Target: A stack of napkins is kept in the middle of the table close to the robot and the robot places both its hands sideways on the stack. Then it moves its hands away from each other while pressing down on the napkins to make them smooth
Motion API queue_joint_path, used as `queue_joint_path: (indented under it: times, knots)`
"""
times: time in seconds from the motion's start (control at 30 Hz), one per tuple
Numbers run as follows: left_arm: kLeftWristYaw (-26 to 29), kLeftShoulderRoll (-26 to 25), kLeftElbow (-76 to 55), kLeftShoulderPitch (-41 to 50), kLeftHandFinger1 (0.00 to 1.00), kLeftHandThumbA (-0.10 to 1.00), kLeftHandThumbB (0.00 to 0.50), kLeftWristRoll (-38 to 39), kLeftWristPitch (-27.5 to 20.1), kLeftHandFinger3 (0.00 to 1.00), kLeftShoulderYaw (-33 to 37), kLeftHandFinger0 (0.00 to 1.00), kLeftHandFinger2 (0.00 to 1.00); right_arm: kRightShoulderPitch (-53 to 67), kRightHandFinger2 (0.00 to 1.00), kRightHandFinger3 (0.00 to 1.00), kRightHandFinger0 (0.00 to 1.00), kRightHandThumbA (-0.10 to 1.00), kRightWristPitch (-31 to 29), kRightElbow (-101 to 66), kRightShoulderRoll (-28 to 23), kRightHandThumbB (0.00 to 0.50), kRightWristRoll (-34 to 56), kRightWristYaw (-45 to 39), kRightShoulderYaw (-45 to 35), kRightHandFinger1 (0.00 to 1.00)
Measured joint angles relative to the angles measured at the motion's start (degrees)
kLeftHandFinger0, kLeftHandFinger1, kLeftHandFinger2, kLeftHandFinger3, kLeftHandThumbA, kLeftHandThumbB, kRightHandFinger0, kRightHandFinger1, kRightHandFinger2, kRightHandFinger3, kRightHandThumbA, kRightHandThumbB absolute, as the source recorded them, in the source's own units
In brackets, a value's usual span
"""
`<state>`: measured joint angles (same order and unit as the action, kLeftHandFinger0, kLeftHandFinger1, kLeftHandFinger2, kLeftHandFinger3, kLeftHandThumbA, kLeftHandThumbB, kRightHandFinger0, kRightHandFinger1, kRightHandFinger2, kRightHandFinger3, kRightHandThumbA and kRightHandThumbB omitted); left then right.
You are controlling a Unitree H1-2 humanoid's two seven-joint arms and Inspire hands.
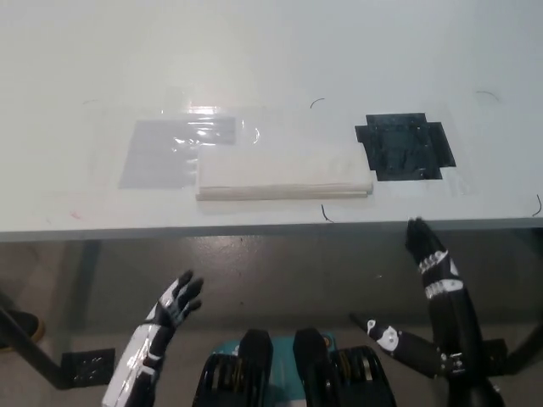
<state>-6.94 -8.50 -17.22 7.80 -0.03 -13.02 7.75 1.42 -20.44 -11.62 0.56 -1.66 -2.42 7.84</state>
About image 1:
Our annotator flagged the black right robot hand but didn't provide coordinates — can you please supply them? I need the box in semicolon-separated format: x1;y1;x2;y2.
349;217;489;379

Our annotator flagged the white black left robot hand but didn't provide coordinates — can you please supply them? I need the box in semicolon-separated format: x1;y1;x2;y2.
101;270;205;407

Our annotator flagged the black teal robot body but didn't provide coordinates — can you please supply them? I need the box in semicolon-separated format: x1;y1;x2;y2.
190;327;400;407

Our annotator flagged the white napkin stack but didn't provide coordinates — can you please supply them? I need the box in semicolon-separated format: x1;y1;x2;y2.
194;142;374;203

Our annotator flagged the black floor plate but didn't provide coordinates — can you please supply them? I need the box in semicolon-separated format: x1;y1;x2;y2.
482;338;511;376
61;347;116;389

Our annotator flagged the grey table leg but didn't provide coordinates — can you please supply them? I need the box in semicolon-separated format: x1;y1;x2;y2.
507;227;543;376
77;239;102;353

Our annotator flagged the black slanted metal bar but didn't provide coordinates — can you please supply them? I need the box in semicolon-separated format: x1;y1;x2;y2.
0;292;65;391

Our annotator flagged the black shoe with tan sole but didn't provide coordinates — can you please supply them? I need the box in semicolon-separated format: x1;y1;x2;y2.
7;308;47;341

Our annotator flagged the black tape patch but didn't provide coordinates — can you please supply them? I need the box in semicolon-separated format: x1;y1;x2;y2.
354;112;457;183

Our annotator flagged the clear plastic bag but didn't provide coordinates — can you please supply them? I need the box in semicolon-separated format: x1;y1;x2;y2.
118;116;237;190

